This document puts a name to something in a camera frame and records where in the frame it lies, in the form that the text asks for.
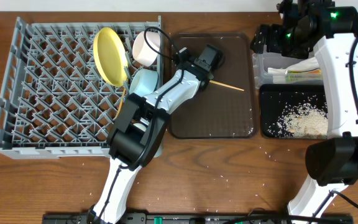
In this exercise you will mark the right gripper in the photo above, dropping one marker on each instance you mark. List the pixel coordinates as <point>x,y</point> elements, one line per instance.
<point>274,32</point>

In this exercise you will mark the wooden chopstick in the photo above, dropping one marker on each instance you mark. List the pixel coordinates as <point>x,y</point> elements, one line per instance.
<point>122,98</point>
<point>226,85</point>

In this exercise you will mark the green orange snack wrapper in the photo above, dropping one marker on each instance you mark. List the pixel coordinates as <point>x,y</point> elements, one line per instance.
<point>306,70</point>

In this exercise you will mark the pink bowl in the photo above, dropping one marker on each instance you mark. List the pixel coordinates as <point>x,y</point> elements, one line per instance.
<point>145,49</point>

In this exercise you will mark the light blue bowl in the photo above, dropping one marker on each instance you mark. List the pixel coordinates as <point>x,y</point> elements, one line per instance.
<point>144,82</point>

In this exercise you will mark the yellow plate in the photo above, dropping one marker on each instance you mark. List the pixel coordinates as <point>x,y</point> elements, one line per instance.
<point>110,57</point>

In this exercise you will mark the white paper cup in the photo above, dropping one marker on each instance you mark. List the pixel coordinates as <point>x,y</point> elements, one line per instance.
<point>140,126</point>

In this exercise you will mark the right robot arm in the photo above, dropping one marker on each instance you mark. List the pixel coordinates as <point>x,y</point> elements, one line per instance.
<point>332,165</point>

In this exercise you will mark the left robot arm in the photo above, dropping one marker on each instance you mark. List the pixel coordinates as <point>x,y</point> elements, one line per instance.
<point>138,131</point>

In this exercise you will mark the clear plastic bin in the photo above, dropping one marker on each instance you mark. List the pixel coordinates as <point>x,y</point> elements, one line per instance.
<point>261,63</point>

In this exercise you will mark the dark brown serving tray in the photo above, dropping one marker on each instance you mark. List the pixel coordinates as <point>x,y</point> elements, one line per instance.
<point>219,112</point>

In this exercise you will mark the black rectangular tray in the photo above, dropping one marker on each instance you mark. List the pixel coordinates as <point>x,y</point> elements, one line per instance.
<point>273,96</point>

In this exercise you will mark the spilled rice pile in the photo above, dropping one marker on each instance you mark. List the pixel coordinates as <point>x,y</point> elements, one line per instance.
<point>307,119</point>

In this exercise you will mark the grey dish rack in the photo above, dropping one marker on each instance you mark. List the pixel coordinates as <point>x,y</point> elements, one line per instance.
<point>53,101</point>

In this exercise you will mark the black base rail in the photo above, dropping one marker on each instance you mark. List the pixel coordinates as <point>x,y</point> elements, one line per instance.
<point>142,218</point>

